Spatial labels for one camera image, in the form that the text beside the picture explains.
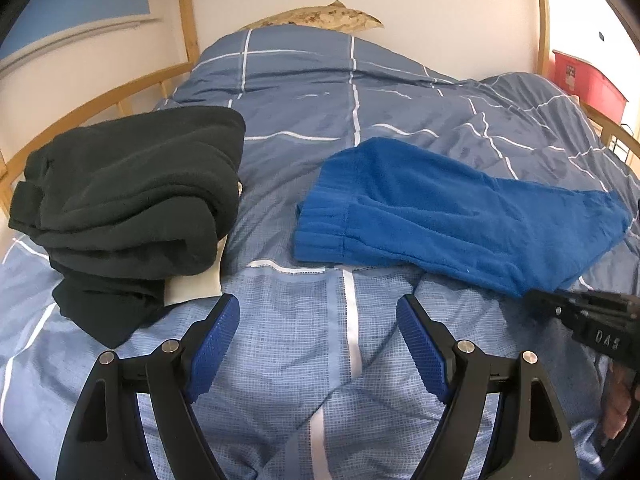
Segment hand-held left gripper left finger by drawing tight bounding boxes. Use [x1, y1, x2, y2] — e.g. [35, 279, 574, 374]
[55, 294, 241, 480]

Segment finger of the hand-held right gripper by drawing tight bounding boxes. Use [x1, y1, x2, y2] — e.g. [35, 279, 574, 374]
[524, 288, 629, 322]

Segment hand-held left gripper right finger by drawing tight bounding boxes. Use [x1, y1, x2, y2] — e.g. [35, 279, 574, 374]
[396, 294, 583, 480]

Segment blue fleece pants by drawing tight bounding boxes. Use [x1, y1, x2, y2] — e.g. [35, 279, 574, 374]
[292, 137, 633, 301]

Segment person's right hand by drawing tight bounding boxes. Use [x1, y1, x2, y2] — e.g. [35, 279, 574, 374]
[602, 367, 640, 443]

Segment white folded cloth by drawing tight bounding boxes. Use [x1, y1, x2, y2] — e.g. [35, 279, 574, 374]
[162, 180, 246, 307]

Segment black folded fleece garments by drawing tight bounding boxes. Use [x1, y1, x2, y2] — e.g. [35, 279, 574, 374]
[7, 106, 247, 350]

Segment red storage box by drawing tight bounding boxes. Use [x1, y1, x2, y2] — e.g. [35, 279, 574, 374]
[551, 50, 629, 120]

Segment blue checked duvet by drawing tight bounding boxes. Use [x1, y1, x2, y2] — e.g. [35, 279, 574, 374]
[0, 27, 640, 480]

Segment beige patterned pillow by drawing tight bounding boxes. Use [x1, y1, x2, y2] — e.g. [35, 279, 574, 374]
[237, 0, 383, 32]

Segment black wire rack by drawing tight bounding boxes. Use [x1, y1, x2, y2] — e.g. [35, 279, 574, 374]
[606, 121, 640, 163]

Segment wooden bunk bed frame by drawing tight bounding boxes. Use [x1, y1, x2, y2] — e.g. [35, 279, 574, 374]
[0, 0, 640, 241]

